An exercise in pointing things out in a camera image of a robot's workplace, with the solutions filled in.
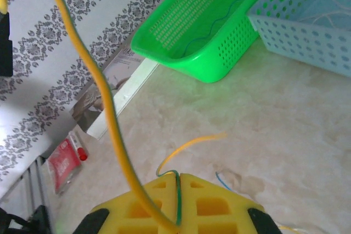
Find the red flat package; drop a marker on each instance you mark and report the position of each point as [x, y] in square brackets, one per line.
[64, 162]

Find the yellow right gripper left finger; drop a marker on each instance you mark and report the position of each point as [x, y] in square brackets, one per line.
[131, 214]

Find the white pen with red cap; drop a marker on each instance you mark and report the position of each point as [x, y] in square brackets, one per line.
[82, 154]

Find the picture book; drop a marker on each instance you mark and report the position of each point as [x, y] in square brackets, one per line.
[129, 86]

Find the green plastic basket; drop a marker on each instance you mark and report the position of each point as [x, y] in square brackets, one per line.
[208, 61]

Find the light blue plastic basket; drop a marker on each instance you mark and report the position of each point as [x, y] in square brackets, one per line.
[307, 45]

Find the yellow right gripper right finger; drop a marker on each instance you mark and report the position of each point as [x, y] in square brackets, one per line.
[219, 212]

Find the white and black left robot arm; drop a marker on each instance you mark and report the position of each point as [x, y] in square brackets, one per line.
[24, 223]

